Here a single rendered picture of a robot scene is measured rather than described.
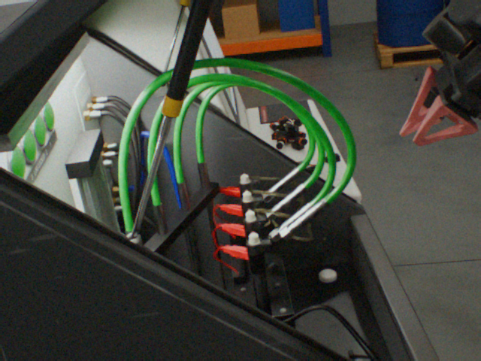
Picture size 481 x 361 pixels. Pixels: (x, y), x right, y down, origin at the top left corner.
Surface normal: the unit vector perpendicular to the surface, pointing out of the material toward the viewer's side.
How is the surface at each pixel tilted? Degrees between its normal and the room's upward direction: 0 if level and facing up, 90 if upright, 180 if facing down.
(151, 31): 90
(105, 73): 90
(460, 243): 0
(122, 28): 90
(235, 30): 90
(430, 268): 0
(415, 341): 0
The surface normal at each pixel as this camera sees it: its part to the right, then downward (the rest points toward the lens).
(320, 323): -0.13, -0.90
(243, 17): -0.05, 0.44
